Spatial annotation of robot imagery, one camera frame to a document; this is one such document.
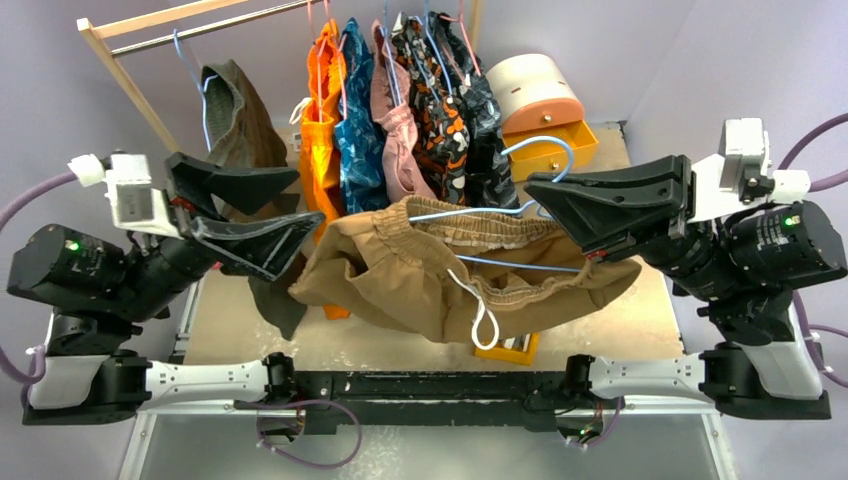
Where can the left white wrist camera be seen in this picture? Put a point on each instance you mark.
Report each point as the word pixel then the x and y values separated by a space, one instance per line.
pixel 135 204

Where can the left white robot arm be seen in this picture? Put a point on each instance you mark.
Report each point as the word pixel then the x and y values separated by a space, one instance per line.
pixel 100 294

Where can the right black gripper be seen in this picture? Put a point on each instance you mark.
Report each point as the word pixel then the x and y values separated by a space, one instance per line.
pixel 682 208

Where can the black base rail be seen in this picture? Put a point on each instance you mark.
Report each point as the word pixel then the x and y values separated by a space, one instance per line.
pixel 537 401

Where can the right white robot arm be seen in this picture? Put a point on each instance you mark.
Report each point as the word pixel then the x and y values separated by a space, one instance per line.
pixel 743 267

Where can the olive green shorts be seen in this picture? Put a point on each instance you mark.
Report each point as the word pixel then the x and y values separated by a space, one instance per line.
pixel 241 134

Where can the tan brown shorts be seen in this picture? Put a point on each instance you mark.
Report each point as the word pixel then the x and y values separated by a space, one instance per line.
pixel 422 266

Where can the wooden clothes rack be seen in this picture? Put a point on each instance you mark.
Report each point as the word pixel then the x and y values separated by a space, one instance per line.
pixel 96 37

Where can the pink shorts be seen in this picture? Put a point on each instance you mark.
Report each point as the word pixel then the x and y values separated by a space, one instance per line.
pixel 389 96

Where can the blue patterned shorts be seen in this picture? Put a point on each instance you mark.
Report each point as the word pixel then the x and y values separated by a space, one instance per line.
pixel 359 139

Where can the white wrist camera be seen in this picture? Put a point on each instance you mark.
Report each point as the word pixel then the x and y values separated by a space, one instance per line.
pixel 135 204
pixel 740 175

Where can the yellow bin with items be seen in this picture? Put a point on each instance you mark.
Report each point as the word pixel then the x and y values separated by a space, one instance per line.
pixel 517 350

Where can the orange black patterned shorts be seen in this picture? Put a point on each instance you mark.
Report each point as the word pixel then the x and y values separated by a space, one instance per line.
pixel 441 149

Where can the light blue wire hanger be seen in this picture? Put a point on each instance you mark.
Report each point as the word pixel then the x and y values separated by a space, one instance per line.
pixel 514 211

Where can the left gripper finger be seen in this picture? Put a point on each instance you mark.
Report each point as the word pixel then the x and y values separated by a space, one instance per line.
pixel 193 184
pixel 263 249

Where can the dark grey patterned shorts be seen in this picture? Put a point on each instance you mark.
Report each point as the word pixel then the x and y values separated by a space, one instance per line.
pixel 489 181

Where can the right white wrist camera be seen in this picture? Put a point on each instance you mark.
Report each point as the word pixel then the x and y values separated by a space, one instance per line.
pixel 740 175

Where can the cream orange drawer box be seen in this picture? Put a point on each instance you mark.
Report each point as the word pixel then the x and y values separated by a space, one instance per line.
pixel 536 100

